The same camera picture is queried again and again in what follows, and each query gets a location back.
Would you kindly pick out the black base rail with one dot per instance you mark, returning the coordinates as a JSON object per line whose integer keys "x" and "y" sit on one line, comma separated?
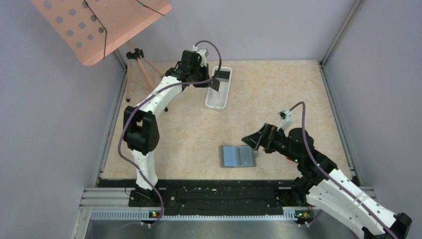
{"x": 224, "y": 198}

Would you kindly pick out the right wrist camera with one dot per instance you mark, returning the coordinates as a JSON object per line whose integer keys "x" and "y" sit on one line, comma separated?
{"x": 286, "y": 120}

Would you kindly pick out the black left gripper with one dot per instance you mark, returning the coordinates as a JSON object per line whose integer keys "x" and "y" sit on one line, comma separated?
{"x": 205, "y": 70}

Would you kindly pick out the black credit card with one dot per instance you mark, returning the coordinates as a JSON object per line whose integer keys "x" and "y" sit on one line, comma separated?
{"x": 214, "y": 84}

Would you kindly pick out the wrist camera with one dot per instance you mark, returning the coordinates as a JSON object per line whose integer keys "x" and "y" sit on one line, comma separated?
{"x": 203, "y": 54}
{"x": 286, "y": 120}

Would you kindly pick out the grey card holder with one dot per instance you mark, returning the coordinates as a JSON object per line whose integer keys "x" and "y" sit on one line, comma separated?
{"x": 238, "y": 156}

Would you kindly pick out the pink music stand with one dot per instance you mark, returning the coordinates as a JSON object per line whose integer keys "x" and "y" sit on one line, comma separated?
{"x": 93, "y": 29}

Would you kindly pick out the black card in tray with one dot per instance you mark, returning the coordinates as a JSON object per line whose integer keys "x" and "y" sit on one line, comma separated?
{"x": 222, "y": 76}

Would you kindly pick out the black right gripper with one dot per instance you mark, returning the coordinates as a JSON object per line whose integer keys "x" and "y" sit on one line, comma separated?
{"x": 264, "y": 137}

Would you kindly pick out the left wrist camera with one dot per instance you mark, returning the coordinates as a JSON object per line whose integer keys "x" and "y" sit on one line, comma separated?
{"x": 203, "y": 54}

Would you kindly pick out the white perforated plastic tray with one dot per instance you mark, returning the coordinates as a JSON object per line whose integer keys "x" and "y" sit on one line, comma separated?
{"x": 217, "y": 100}

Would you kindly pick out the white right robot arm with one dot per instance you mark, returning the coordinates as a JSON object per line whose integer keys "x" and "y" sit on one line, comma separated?
{"x": 324, "y": 185}

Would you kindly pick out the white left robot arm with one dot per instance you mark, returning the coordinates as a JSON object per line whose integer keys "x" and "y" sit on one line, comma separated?
{"x": 140, "y": 127}

